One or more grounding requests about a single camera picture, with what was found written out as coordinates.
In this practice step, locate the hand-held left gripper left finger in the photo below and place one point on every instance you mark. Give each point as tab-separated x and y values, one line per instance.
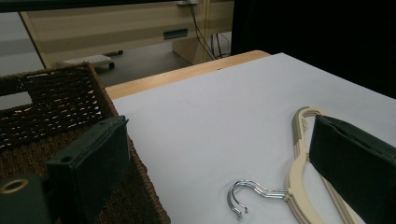
90	161

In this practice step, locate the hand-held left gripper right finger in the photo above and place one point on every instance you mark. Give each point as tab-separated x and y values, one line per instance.
355	165

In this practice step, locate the beige plastic clothes hanger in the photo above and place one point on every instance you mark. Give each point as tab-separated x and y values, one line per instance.
345	209
294	180

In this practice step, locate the brown wicker basket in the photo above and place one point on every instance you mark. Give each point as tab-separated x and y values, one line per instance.
59	102

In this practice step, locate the white wheeled base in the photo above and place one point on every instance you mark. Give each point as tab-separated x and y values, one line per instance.
93	59

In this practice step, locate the beige wooden desk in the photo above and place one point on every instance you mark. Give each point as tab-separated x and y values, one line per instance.
102	28

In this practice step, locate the white power strip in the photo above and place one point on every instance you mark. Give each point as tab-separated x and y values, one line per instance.
187	2

